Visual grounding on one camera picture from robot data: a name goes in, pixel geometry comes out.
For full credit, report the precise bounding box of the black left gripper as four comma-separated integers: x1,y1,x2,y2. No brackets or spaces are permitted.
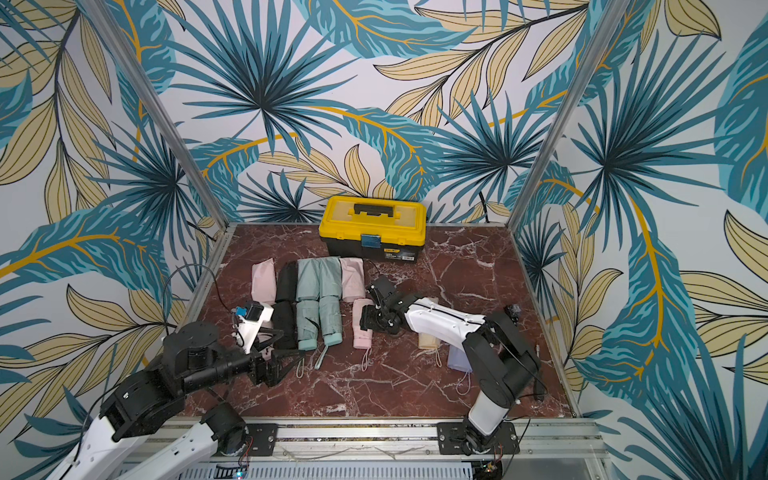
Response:
184,328,308,395

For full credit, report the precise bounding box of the pink sleeved umbrella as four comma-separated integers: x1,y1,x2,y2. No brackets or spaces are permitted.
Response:
351,298,376,350

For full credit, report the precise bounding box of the pink umbrella sleeve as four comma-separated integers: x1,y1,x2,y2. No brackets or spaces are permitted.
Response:
340,257,366,303
251,258,277,305

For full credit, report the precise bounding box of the mint sleeved umbrella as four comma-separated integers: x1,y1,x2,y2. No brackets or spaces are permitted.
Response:
296,299,320,351
319,296,343,346

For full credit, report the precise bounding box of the mint umbrella sleeve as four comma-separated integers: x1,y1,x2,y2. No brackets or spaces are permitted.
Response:
317,257,343,299
296,259,320,301

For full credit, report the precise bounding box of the black sleeved umbrella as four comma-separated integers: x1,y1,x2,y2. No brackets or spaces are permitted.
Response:
272,301,298,350

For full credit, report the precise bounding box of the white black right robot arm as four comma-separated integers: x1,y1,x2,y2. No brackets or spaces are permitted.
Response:
360,276,541,450

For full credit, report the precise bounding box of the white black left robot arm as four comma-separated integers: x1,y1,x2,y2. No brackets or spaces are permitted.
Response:
49,322,288,479

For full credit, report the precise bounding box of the beige sleeved umbrella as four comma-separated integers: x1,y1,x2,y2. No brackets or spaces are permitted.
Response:
418,333,441,350

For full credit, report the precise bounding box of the lavender sleeved umbrella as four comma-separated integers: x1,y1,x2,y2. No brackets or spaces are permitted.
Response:
447,345,472,373

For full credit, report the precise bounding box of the yellow black toolbox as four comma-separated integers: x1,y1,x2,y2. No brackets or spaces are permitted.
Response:
319,196,427,263

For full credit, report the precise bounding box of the small black electrical part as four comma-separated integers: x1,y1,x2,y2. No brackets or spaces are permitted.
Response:
504,304,521,324

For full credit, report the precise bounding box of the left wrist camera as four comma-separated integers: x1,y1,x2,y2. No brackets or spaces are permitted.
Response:
234,302,275,354

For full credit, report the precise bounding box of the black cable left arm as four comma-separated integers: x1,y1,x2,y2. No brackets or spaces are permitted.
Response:
161,262,235,337

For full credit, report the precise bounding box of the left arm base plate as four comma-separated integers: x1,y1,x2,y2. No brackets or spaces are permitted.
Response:
212,423,278,460

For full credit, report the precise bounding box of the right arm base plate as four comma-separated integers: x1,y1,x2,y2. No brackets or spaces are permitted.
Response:
436,419,520,456

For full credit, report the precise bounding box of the black handled screwdriver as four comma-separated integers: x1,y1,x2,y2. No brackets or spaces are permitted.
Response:
533,344,548,401

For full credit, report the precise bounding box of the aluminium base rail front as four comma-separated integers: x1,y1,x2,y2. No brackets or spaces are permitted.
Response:
89,418,613,480

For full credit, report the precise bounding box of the aluminium frame rail left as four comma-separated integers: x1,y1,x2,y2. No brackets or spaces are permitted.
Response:
81,0,229,230

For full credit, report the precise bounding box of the aluminium frame rail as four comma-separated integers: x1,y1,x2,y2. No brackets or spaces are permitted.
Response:
81,0,229,230
507,1,629,234

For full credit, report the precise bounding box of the aluminium frame rail right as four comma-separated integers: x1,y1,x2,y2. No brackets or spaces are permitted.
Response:
507,1,629,234

